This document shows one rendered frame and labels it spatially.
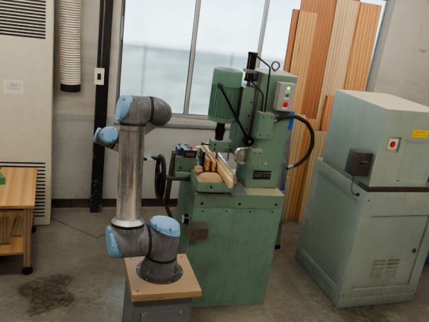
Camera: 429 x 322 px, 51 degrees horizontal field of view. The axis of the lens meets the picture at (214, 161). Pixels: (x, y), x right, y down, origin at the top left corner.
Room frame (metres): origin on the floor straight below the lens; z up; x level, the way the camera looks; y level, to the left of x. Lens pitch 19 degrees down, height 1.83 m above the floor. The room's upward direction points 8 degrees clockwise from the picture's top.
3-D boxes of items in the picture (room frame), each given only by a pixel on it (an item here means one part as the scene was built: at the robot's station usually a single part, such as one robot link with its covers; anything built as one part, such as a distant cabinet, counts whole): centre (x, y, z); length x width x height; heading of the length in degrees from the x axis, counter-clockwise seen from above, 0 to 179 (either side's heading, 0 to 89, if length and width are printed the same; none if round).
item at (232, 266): (2.72, -0.12, 0.36); 0.58 x 0.45 x 0.71; 107
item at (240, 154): (2.60, -0.17, 1.02); 0.12 x 0.03 x 0.12; 107
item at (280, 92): (2.64, -0.35, 1.40); 0.10 x 0.06 x 0.16; 107
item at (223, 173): (2.66, -0.01, 0.92); 0.67 x 0.02 x 0.04; 17
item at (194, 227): (2.39, 0.05, 0.58); 0.12 x 0.08 x 0.08; 107
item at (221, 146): (2.68, -0.03, 1.03); 0.14 x 0.07 x 0.09; 107
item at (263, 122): (2.60, -0.26, 1.23); 0.09 x 0.08 x 0.15; 107
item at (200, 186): (2.67, 0.10, 0.87); 0.61 x 0.30 x 0.06; 17
